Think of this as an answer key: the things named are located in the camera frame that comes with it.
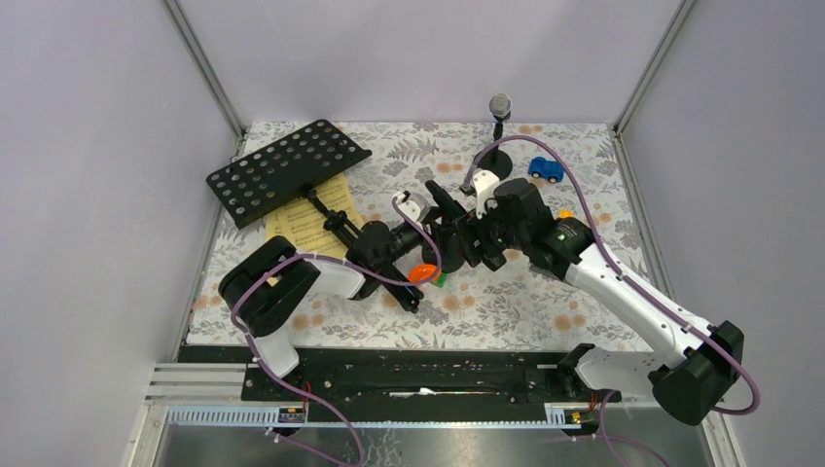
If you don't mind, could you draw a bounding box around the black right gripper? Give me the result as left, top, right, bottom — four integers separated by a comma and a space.
451, 198, 528, 268

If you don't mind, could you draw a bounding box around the black microphone stand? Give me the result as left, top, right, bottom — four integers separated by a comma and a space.
477, 114, 513, 180

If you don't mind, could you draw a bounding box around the yellow sheet music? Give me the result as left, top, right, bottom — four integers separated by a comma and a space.
264, 174, 364, 259

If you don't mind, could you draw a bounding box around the silver microphone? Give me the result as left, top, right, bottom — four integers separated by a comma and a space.
488, 93, 513, 123

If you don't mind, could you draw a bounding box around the black music stand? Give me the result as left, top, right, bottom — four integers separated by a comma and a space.
205, 118, 425, 315

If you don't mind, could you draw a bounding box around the black round stand base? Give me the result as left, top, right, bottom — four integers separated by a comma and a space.
431, 223, 465, 274

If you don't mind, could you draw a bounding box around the black microphone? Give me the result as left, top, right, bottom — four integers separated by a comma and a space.
424, 180, 467, 225

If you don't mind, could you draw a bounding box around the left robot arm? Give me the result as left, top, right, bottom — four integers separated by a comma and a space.
219, 221, 442, 400

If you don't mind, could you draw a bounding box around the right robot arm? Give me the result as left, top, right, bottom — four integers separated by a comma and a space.
453, 172, 744, 426

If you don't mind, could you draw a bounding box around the green toy brick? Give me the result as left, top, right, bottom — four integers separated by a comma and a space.
429, 270, 448, 288

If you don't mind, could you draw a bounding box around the floral table mat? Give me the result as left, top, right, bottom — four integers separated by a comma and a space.
187, 122, 671, 354

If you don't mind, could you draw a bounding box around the blue toy car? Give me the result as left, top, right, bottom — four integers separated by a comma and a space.
527, 157, 565, 184

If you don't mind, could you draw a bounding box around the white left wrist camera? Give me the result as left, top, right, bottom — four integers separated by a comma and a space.
392, 191, 432, 227

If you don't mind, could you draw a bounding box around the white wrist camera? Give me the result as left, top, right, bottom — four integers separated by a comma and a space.
459, 169, 501, 219
392, 191, 432, 227

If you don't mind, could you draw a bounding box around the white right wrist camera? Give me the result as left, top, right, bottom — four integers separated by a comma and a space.
459, 169, 501, 219

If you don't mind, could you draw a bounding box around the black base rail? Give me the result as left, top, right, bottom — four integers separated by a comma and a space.
240, 346, 624, 425

